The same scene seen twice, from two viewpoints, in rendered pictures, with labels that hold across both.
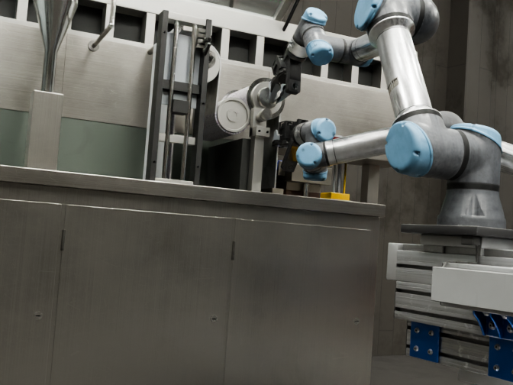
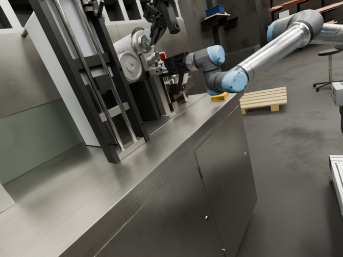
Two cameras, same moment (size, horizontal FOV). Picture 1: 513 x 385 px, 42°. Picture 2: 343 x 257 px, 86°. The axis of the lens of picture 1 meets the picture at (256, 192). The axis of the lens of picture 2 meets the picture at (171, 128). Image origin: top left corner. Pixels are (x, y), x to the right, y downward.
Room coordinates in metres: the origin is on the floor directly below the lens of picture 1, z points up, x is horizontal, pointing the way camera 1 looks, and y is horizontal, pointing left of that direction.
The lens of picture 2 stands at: (1.45, 0.33, 1.15)
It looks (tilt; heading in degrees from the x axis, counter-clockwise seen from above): 20 degrees down; 339
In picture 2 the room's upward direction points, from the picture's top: 18 degrees counter-clockwise
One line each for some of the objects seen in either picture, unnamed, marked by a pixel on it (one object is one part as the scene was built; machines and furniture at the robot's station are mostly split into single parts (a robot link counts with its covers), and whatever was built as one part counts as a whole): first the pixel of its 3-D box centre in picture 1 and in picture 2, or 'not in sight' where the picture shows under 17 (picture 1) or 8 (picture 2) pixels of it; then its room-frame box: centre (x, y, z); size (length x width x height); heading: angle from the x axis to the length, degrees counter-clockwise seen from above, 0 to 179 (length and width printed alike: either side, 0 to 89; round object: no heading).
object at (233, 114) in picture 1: (220, 119); (115, 72); (2.39, 0.15, 1.18); 0.26 x 0.12 x 0.12; 25
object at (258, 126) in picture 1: (258, 152); (158, 86); (2.27, 0.00, 1.05); 0.06 x 0.05 x 0.31; 25
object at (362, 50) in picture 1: (389, 37); not in sight; (1.89, -0.35, 1.36); 0.49 x 0.11 x 0.12; 21
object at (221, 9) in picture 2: not in sight; (215, 12); (6.27, -3.99, 2.02); 0.55 x 0.41 x 0.22; 122
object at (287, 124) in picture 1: (294, 134); (178, 64); (2.25, -0.11, 1.12); 0.12 x 0.08 x 0.09; 25
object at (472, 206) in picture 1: (472, 206); not in sight; (1.54, -0.49, 0.87); 0.15 x 0.15 x 0.10
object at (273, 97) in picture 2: not in sight; (245, 102); (3.86, -2.11, 0.06); 1.29 x 0.89 x 0.12; 31
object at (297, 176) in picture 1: (285, 177); (160, 89); (2.55, -0.11, 1.00); 0.40 x 0.16 x 0.06; 25
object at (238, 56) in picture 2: not in sight; (241, 62); (6.15, -4.54, 0.38); 1.12 x 0.91 x 0.76; 32
